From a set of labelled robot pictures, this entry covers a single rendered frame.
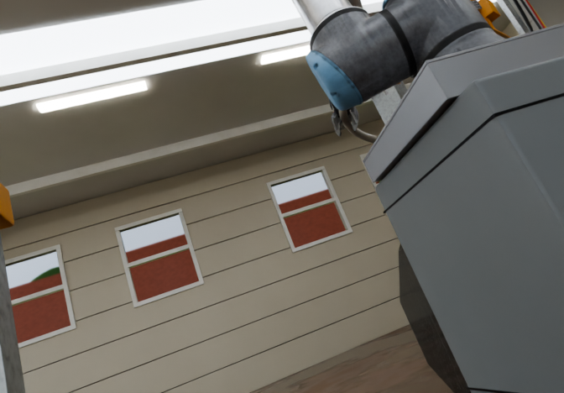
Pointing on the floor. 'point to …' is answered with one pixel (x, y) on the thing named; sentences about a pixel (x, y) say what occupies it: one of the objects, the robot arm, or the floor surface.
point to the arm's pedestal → (491, 227)
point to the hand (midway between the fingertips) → (347, 132)
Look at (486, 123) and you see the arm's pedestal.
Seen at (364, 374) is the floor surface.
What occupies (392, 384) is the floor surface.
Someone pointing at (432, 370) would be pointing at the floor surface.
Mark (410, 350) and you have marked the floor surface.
